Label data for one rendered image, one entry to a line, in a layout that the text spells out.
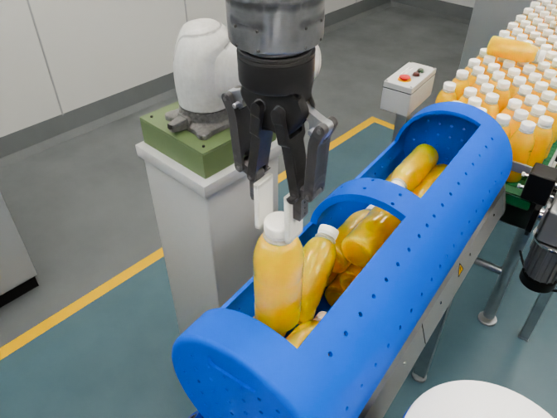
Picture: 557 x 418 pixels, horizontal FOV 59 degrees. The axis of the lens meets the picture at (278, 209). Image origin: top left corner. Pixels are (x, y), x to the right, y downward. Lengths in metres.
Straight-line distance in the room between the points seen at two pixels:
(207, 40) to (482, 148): 0.71
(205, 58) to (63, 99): 2.50
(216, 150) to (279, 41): 0.92
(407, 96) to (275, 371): 1.18
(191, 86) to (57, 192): 2.00
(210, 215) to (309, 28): 1.01
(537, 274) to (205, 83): 1.21
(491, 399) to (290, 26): 0.69
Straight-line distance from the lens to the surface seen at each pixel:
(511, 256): 2.16
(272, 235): 0.60
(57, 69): 3.66
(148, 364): 2.20
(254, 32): 0.44
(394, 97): 1.68
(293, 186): 0.54
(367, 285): 0.78
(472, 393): 0.92
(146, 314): 2.36
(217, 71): 1.32
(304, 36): 0.45
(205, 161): 1.33
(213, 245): 1.49
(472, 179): 1.09
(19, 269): 2.51
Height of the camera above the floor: 1.78
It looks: 39 degrees down
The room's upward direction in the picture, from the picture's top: straight up
